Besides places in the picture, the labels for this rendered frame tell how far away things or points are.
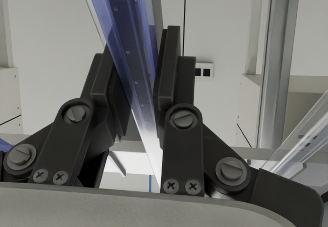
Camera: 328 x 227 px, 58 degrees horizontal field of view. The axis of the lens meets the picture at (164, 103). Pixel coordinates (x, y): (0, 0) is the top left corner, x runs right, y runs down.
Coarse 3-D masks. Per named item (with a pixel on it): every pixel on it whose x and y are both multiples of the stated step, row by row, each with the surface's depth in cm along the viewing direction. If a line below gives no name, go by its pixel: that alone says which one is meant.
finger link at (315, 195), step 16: (256, 176) 9; (272, 176) 9; (256, 192) 9; (272, 192) 9; (288, 192) 9; (304, 192) 9; (272, 208) 8; (288, 208) 8; (304, 208) 8; (320, 208) 8; (304, 224) 8; (320, 224) 8
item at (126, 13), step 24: (96, 0) 8; (120, 0) 8; (144, 0) 8; (120, 24) 8; (144, 24) 8; (120, 48) 9; (144, 48) 9; (120, 72) 10; (144, 72) 10; (144, 96) 12; (144, 120) 14; (144, 144) 17
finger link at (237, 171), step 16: (176, 32) 12; (160, 48) 11; (176, 48) 11; (160, 64) 11; (176, 64) 11; (192, 64) 12; (160, 80) 10; (176, 80) 11; (192, 80) 11; (160, 96) 10; (176, 96) 11; (192, 96) 11; (160, 112) 10; (160, 128) 10; (208, 128) 10; (160, 144) 11; (208, 144) 9; (224, 144) 9; (208, 160) 9; (224, 160) 9; (240, 160) 9; (208, 176) 9; (224, 176) 9; (240, 176) 9; (208, 192) 10; (224, 192) 9; (240, 192) 9
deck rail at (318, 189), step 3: (327, 144) 38; (324, 147) 39; (327, 147) 38; (318, 150) 40; (321, 150) 40; (324, 150) 39; (327, 150) 38; (309, 186) 43; (312, 186) 42; (315, 186) 41; (318, 186) 40; (321, 186) 40; (324, 186) 40; (327, 186) 40; (315, 189) 41; (318, 189) 41; (321, 189) 41; (324, 189) 41; (327, 189) 41; (318, 192) 42; (321, 192) 42
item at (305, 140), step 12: (324, 96) 13; (312, 108) 14; (324, 108) 13; (312, 120) 14; (324, 120) 13; (300, 132) 16; (312, 132) 15; (324, 132) 14; (288, 144) 18; (300, 144) 16; (312, 144) 16; (324, 144) 16; (276, 156) 20; (288, 156) 18; (300, 156) 18; (264, 168) 23; (276, 168) 20; (288, 168) 20
